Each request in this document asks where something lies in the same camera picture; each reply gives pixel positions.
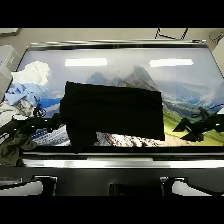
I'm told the grey garment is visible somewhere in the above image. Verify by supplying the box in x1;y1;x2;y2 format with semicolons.
0;100;36;128

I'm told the olive green garment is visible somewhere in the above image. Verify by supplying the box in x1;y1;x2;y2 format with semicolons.
0;131;38;168

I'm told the light blue garment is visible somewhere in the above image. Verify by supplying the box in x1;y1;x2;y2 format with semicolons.
4;82;50;106

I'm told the black garment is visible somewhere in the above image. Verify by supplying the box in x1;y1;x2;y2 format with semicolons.
59;80;166;155

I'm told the white garment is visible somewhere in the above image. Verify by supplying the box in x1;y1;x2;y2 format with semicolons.
12;60;52;86

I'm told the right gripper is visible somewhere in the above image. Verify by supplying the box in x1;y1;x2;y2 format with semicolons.
172;117;210;143

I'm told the silver frame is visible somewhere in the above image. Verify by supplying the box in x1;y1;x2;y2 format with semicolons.
19;39;224;170

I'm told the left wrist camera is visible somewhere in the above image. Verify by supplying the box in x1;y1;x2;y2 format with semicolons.
32;103;48;119

